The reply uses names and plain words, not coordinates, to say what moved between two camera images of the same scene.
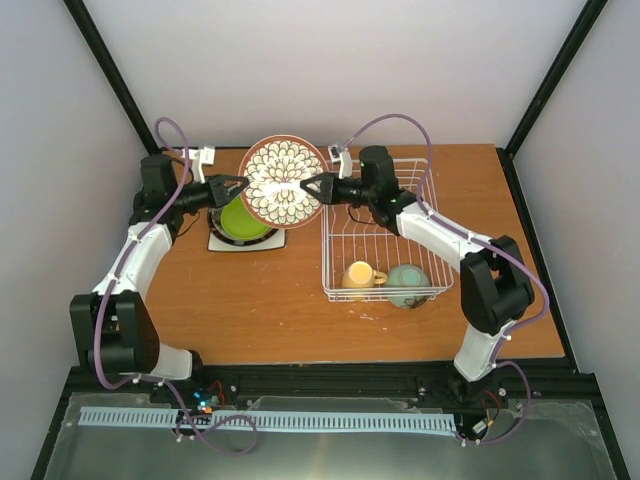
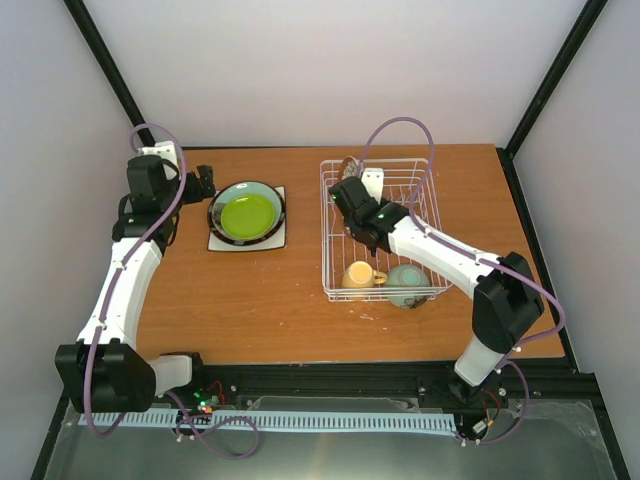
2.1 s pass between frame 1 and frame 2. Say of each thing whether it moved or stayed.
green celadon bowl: stayed
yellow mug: stayed
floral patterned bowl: moved
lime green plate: stayed
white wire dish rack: stayed
